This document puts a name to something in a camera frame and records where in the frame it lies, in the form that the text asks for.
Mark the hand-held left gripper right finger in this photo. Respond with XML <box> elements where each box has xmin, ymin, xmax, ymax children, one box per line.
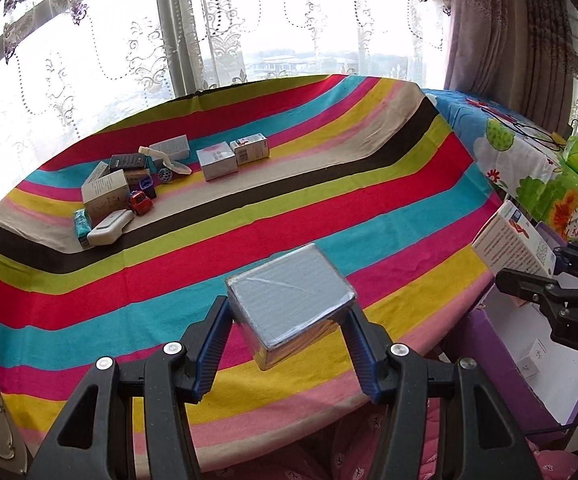
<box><xmin>341</xmin><ymin>305</ymin><xmax>543</xmax><ymax>480</ymax></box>

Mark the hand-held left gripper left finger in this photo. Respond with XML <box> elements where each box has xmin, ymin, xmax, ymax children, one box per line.
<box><xmin>29</xmin><ymin>296</ymin><xmax>233</xmax><ymax>480</ymax></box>

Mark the white box with red print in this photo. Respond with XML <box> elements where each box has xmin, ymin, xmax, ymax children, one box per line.
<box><xmin>471</xmin><ymin>200</ymin><xmax>558</xmax><ymax>277</ymax></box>

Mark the silver grey box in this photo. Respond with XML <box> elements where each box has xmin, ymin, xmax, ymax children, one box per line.
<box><xmin>225</xmin><ymin>242</ymin><xmax>358</xmax><ymax>372</ymax></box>

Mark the teal tissue packet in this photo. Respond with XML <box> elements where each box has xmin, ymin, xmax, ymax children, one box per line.
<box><xmin>72</xmin><ymin>208</ymin><xmax>94</xmax><ymax>249</ymax></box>

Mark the large white printed box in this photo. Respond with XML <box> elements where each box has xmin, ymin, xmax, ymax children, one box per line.
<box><xmin>81</xmin><ymin>169</ymin><xmax>131</xmax><ymax>219</ymax></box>

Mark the small white box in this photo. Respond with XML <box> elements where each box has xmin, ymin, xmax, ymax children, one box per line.
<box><xmin>518</xmin><ymin>339</ymin><xmax>546</xmax><ymax>380</ymax></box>

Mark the purple cardboard box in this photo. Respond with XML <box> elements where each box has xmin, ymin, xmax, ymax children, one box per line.
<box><xmin>439</xmin><ymin>220</ymin><xmax>578</xmax><ymax>434</ymax></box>

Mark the floral tablecloth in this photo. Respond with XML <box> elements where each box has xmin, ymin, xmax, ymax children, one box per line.
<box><xmin>421</xmin><ymin>87</ymin><xmax>578</xmax><ymax>247</ymax></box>

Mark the striped colourful blanket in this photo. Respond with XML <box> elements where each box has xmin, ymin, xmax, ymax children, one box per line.
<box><xmin>0</xmin><ymin>74</ymin><xmax>505</xmax><ymax>474</ymax></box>

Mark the white oblong case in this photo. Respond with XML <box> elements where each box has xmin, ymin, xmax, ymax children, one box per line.
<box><xmin>87</xmin><ymin>208</ymin><xmax>135</xmax><ymax>247</ymax></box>

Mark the red toy car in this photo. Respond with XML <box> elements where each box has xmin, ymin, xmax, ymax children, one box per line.
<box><xmin>127</xmin><ymin>190</ymin><xmax>153</xmax><ymax>216</ymax></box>

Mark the dark brown box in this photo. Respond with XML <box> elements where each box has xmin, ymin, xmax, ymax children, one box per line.
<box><xmin>124</xmin><ymin>167</ymin><xmax>158</xmax><ymax>199</ymax></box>

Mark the white plastic scoop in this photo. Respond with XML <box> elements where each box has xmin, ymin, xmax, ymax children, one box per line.
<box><xmin>138</xmin><ymin>145</ymin><xmax>190</xmax><ymax>177</ymax></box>

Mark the white and orange box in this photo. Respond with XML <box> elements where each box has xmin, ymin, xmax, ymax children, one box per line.
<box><xmin>229</xmin><ymin>133</ymin><xmax>270</xmax><ymax>166</ymax></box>

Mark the black box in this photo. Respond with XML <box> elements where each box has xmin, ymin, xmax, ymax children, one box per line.
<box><xmin>108</xmin><ymin>153</ymin><xmax>149</xmax><ymax>171</ymax></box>

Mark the pale grey box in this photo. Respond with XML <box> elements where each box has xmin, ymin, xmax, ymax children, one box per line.
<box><xmin>148</xmin><ymin>134</ymin><xmax>191</xmax><ymax>162</ymax></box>

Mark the slim white box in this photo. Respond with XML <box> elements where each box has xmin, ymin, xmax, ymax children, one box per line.
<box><xmin>84</xmin><ymin>161</ymin><xmax>112</xmax><ymax>187</ymax></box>

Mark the mauve drape curtain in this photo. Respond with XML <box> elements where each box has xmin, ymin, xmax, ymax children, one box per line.
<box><xmin>419</xmin><ymin>0</ymin><xmax>572</xmax><ymax>133</ymax></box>

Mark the sheer lace curtain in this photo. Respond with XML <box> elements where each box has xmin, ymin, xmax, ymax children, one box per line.
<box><xmin>0</xmin><ymin>0</ymin><xmax>452</xmax><ymax>211</ymax></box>

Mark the black cable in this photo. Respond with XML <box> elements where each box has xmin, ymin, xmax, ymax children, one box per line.
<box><xmin>528</xmin><ymin>407</ymin><xmax>578</xmax><ymax>437</ymax></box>

